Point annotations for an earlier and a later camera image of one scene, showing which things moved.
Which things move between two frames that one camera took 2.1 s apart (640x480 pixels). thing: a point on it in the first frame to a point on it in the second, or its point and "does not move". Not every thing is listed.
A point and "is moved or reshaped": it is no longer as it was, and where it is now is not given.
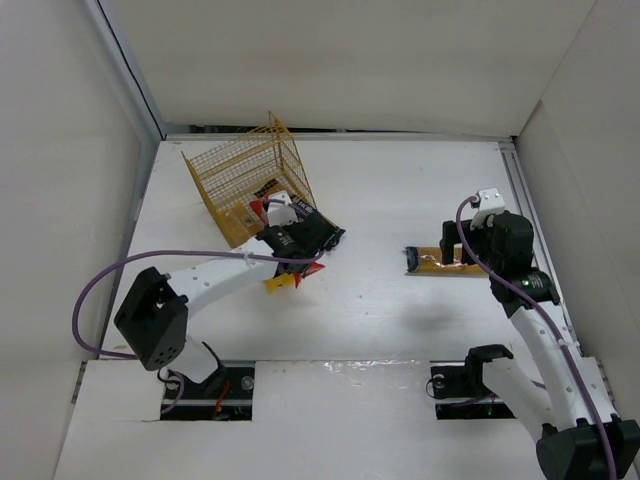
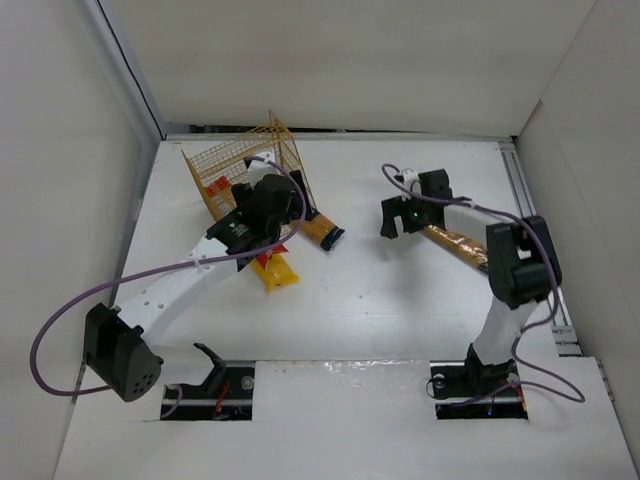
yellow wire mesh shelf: (233, 173) does not move
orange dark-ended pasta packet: (428, 260) is moved or reshaped
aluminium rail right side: (514, 163) does not move
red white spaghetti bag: (260, 209) to (221, 195)
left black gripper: (325, 233) to (298, 195)
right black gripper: (463, 232) to (396, 211)
